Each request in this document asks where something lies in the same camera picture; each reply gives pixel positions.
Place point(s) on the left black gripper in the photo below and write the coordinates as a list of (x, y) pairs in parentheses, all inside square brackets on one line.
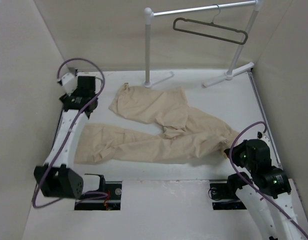
[(65, 96)]

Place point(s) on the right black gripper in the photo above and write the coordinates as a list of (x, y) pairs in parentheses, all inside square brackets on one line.
[(235, 151)]

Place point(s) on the beige trousers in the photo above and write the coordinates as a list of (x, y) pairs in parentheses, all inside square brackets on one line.
[(187, 132)]

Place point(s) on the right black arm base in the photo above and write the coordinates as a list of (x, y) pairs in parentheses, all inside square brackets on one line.
[(223, 199)]

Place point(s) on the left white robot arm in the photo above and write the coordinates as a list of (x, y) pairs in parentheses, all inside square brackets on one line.
[(56, 177)]

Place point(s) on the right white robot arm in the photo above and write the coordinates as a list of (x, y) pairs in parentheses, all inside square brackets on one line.
[(264, 190)]

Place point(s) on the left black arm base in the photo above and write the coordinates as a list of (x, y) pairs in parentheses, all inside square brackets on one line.
[(108, 200)]

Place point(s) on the white clothes rack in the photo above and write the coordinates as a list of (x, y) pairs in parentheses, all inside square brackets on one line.
[(232, 70)]

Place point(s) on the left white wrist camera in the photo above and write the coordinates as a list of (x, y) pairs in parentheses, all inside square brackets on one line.
[(69, 82)]

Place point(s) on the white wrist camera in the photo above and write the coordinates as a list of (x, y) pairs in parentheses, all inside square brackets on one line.
[(262, 136), (69, 82)]

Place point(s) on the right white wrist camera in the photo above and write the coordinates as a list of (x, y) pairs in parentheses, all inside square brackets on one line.
[(262, 136)]

